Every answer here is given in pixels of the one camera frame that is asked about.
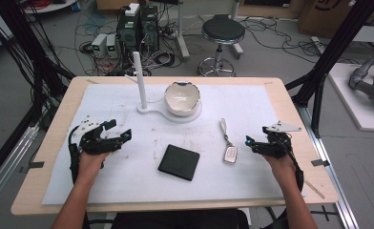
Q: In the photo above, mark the white ceramic bowl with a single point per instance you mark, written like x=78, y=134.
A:
x=182, y=98

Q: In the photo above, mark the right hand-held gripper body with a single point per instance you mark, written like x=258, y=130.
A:
x=275, y=148

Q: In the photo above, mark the black frame post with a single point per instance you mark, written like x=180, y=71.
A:
x=26, y=44
x=328, y=60

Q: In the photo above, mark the person's dark clothing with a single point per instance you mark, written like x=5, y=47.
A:
x=178, y=220

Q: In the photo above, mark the small white power box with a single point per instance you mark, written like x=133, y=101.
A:
x=99, y=45
x=112, y=45

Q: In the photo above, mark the white table mat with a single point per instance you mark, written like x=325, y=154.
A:
x=207, y=184

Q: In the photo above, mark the black round stool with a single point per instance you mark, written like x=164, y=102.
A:
x=223, y=31

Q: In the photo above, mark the white stand with post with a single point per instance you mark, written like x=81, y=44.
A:
x=140, y=82

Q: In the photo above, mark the white table leg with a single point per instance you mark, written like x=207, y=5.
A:
x=182, y=31

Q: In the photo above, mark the black tape piece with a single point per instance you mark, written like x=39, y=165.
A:
x=36, y=164
x=320, y=162

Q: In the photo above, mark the person's right hand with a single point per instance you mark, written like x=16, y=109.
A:
x=285, y=170

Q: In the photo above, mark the white platform board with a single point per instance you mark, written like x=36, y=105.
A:
x=355, y=108

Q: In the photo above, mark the black leather wallet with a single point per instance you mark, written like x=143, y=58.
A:
x=179, y=162

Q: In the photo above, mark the cardboard box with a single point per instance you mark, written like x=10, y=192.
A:
x=322, y=16

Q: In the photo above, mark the person's left hand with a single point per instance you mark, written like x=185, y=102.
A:
x=89, y=167

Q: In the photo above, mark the black computer tower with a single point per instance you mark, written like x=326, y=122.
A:
x=150, y=28
x=128, y=33

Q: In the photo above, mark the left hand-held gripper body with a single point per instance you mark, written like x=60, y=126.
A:
x=93, y=144

